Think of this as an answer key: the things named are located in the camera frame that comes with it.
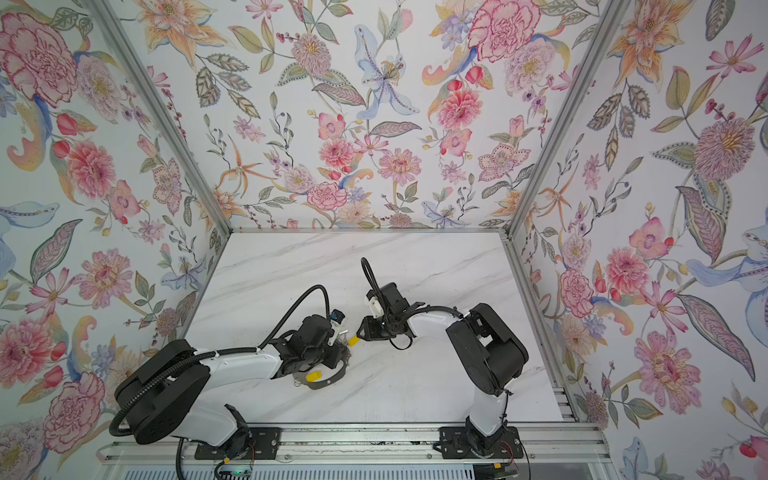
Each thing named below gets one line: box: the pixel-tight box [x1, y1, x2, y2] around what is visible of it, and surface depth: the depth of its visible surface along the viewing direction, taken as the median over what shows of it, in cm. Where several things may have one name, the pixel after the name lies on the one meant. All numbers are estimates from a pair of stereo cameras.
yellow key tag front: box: [305, 371, 323, 383], surface depth 86 cm
